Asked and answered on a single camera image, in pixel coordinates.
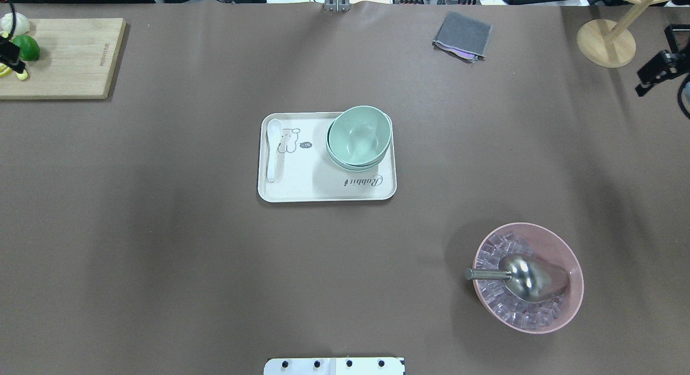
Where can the dark wooden box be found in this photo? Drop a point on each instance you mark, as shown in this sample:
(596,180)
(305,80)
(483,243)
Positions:
(677,36)

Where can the lemon slice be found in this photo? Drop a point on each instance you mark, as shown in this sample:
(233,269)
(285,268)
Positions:
(5,70)

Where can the grey purple folded cloth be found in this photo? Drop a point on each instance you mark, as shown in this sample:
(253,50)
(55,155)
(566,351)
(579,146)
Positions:
(463,37)

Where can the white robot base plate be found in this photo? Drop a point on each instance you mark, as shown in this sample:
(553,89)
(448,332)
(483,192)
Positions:
(336,365)

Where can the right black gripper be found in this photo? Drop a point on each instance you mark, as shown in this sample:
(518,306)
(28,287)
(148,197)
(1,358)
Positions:
(664,63)

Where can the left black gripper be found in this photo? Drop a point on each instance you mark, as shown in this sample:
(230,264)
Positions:
(9,54)

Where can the wooden cutting board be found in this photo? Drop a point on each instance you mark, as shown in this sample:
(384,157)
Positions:
(78,60)

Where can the green bowl on tray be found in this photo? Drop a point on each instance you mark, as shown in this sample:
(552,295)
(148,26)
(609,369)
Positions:
(353,167)

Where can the cream rabbit tray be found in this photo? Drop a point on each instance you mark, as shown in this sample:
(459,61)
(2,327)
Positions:
(306,173)

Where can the wooden mug tree stand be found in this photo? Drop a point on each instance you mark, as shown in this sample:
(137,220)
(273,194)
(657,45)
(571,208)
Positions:
(609,43)

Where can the yellow plastic knife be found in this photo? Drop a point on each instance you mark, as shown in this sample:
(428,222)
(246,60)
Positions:
(22,76)

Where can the metal ice scoop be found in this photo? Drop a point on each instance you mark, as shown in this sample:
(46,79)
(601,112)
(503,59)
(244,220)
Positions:
(527,277)

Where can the white ceramic spoon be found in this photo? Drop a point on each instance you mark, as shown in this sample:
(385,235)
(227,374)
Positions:
(274,136)

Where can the pink bowl with ice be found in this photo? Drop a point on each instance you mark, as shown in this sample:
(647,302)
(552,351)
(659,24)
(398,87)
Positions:
(537,241)

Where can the green lime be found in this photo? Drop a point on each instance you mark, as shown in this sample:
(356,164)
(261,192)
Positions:
(29,49)

